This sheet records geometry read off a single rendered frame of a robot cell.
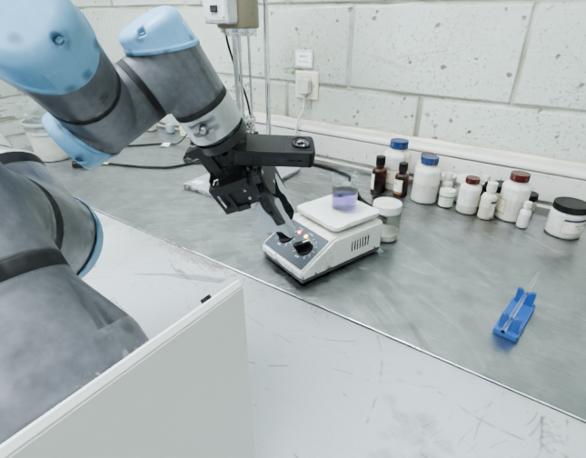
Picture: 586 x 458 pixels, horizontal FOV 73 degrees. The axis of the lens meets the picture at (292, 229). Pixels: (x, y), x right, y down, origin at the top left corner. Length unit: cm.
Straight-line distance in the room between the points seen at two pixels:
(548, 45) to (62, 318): 106
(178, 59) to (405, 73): 82
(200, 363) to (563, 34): 102
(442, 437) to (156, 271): 53
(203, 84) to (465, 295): 53
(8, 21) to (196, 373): 27
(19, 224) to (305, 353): 39
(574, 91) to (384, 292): 67
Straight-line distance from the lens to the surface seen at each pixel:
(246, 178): 55
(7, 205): 35
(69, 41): 35
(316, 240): 71
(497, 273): 82
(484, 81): 115
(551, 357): 68
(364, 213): 76
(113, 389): 24
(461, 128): 117
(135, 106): 48
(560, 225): 100
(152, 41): 48
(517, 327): 67
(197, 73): 49
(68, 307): 31
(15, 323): 30
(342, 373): 56
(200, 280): 73
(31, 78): 36
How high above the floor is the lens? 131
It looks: 28 degrees down
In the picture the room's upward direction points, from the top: straight up
